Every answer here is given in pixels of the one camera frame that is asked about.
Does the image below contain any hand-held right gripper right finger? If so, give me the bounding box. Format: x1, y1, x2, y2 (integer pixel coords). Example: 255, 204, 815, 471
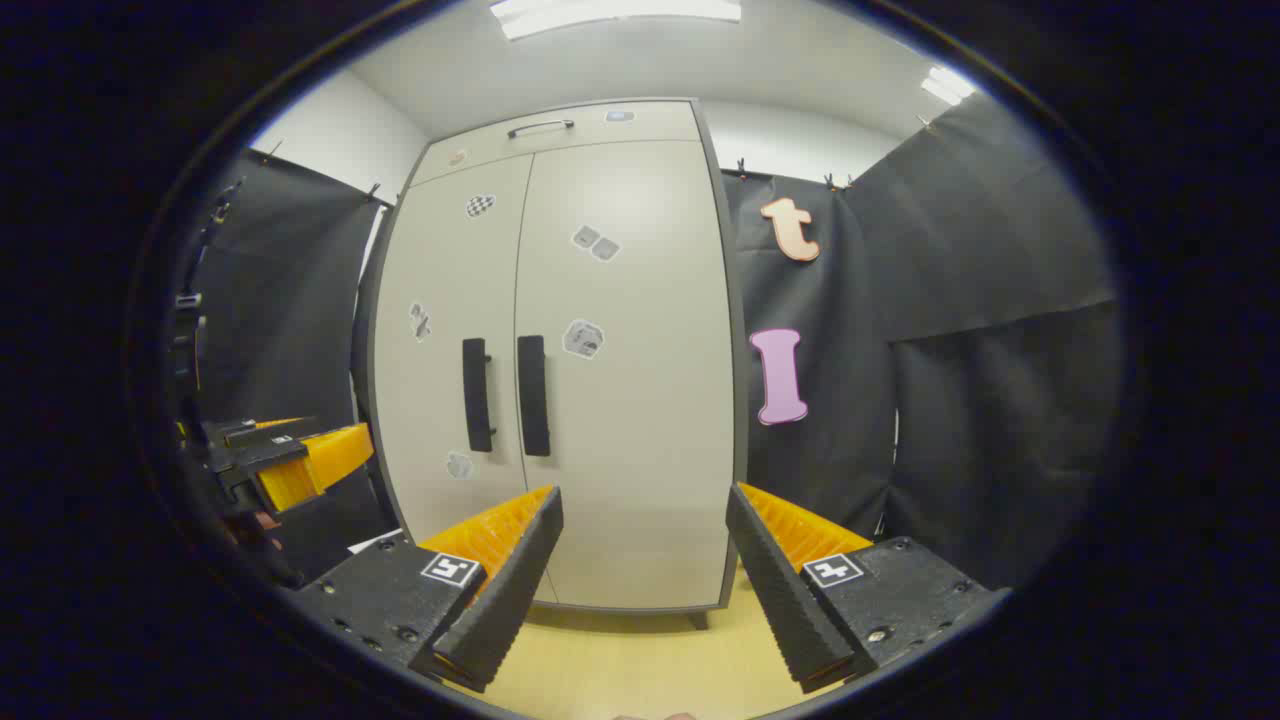
725, 482, 1011, 696

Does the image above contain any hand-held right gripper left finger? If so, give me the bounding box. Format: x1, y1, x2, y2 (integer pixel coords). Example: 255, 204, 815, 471
290, 485, 566, 694

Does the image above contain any grey double-door shoe cabinet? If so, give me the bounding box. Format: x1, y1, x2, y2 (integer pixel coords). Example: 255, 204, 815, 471
352, 97, 751, 631

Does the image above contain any grey door with checkered sticker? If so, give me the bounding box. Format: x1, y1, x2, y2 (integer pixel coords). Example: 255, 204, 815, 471
368, 153, 534, 603

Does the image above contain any black door handle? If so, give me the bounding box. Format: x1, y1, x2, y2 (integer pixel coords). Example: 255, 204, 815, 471
516, 335, 552, 458
462, 337, 496, 454

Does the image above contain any grey door with square stickers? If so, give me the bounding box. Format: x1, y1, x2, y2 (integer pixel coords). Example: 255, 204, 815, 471
513, 138, 748, 613

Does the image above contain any grey cabinet drawer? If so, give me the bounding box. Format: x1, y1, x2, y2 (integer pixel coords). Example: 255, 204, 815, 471
410, 99, 703, 187

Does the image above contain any black backdrop cloth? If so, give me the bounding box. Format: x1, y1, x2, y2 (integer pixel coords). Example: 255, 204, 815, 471
720, 93, 1128, 593
188, 148, 403, 589

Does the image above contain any small ceiling light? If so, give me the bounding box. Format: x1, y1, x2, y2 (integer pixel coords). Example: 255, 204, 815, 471
920, 64, 978, 107

